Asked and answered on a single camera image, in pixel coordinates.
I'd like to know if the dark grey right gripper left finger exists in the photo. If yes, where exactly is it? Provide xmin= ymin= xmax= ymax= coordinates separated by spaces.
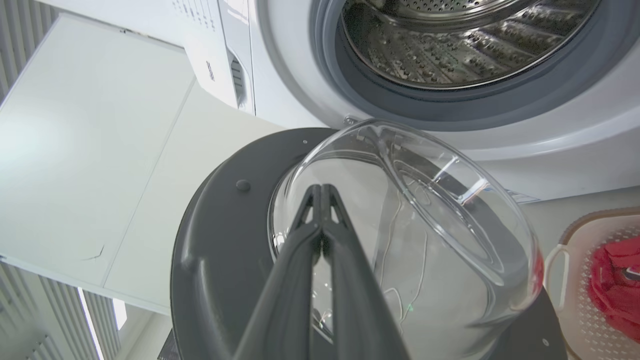
xmin=233 ymin=184 xmax=322 ymax=360

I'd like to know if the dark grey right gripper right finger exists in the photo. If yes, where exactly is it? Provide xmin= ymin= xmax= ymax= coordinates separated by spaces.
xmin=320 ymin=184 xmax=411 ymax=360

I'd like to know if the grey washer door with glass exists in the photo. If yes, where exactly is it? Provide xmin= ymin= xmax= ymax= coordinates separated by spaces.
xmin=170 ymin=118 xmax=568 ymax=360

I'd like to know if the white front-load washing machine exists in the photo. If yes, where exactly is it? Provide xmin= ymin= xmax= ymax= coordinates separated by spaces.
xmin=36 ymin=0 xmax=640 ymax=203

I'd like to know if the beige perforated laundry basket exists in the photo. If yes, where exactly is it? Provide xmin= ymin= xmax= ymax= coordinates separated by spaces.
xmin=543 ymin=207 xmax=640 ymax=360

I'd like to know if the white cabinet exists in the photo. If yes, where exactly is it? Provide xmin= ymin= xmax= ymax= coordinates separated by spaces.
xmin=0 ymin=14 xmax=286 ymax=316

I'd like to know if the red garment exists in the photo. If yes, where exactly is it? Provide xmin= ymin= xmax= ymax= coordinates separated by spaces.
xmin=588 ymin=237 xmax=640 ymax=344

